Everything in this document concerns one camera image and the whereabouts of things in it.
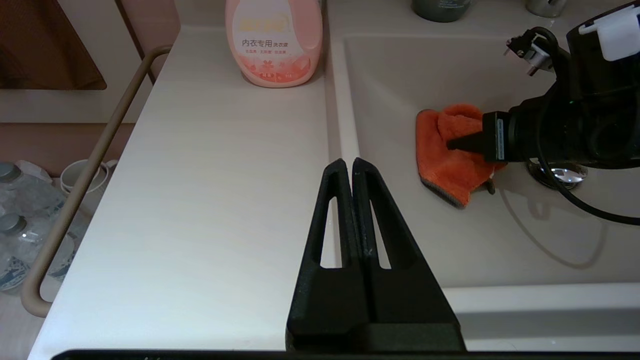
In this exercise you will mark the clear plastic water bottle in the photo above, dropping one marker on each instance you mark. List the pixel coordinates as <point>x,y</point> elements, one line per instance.
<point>27,192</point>
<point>27,245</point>

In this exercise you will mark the pink detergent pump bottle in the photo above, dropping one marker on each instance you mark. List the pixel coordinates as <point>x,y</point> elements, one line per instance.
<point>274,55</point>

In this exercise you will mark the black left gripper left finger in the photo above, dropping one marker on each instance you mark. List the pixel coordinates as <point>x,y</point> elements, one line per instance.
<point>330,300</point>

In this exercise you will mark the white mug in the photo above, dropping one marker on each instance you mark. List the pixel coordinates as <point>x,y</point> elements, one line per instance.
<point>72,175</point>

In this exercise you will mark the dark grey soap dispenser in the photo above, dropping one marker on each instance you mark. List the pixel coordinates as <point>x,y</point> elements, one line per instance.
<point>440,9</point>

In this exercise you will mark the beige towel rail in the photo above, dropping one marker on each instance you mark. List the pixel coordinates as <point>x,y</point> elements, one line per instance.
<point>80,195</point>

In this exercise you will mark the chrome faucet body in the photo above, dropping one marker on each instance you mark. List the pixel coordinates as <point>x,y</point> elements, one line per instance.
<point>545,7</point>

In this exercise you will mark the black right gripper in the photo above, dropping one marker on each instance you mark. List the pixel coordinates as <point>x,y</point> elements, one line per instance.
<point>575,132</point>

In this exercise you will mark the chrome drain stopper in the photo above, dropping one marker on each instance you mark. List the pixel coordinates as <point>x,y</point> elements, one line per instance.
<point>562,177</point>

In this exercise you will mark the orange microfibre cloth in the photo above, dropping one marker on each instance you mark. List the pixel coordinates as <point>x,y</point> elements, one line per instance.
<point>445,165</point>

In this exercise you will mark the white ceramic sink basin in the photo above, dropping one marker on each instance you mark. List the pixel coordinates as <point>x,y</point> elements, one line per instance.
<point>450,250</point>

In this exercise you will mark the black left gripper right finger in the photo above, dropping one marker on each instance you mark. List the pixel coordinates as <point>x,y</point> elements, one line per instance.
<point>405,300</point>

